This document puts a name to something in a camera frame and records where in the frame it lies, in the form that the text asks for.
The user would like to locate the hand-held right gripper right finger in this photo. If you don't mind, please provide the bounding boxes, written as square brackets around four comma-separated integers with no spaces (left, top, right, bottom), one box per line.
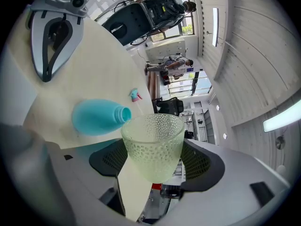
[150,139,291,226]

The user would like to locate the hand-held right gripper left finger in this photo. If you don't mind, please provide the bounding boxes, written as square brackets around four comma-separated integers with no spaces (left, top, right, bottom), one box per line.
[47,137,142,226]

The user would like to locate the turquoise plastic bottle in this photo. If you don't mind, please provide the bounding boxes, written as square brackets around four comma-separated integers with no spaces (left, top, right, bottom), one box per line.
[71,98,132,137]

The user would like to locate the clear yellowish plastic cup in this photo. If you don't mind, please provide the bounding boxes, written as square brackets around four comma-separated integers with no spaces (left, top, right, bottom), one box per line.
[120,113,185,184]

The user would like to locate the white shelving rack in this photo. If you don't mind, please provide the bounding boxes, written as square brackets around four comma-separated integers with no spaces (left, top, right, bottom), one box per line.
[178,100,216,144]

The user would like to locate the grey office chair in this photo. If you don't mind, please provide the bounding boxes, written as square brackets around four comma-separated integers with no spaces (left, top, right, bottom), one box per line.
[102,1,155,47]

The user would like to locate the long ceiling light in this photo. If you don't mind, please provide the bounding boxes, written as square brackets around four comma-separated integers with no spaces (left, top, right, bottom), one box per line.
[262,99,301,133]
[212,7,220,48]

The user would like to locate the small turquoise pink toy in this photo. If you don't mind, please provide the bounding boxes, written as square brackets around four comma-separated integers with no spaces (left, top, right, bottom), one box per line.
[128,88,143,103]

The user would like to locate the glass entrance doors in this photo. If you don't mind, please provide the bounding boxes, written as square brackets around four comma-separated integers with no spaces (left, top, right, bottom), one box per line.
[168,71,212,96]

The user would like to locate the wooden steps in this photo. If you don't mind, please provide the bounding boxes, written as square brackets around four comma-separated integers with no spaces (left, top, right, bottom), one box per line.
[147,71,161,101]

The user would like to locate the grey lockers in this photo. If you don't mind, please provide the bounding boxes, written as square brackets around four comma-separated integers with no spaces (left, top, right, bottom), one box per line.
[145,38,187,63]

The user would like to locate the grey and black backpack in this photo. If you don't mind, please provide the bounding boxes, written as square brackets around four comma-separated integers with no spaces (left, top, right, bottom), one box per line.
[143,0,186,27]

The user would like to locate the large window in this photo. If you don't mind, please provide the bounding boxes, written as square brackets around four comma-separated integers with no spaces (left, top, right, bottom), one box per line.
[150,15,196,42]

